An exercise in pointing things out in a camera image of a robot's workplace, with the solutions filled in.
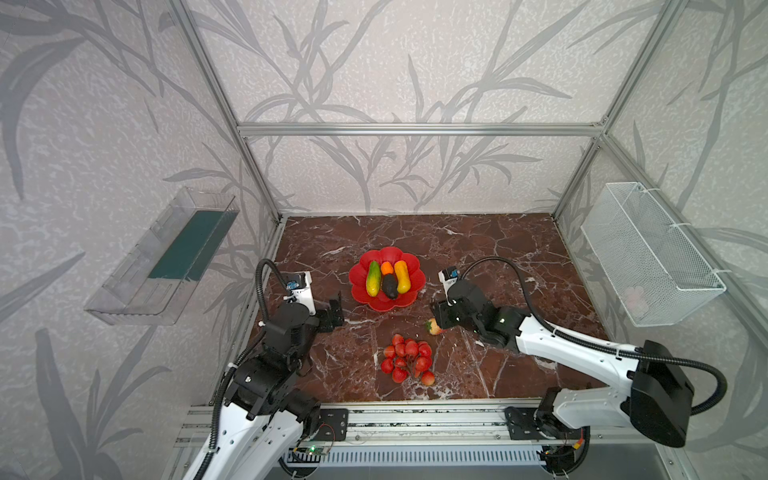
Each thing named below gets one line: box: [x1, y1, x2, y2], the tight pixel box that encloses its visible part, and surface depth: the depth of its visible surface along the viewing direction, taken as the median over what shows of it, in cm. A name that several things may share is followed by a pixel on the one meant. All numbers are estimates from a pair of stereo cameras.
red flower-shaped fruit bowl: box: [348, 247, 426, 312], surface depth 102 cm
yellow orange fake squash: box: [394, 260, 411, 294], surface depth 101 cm
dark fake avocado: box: [383, 273, 398, 300], surface depth 98 cm
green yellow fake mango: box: [366, 260, 381, 297], surface depth 99 cm
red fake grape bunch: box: [381, 334, 435, 386], surface depth 82 cm
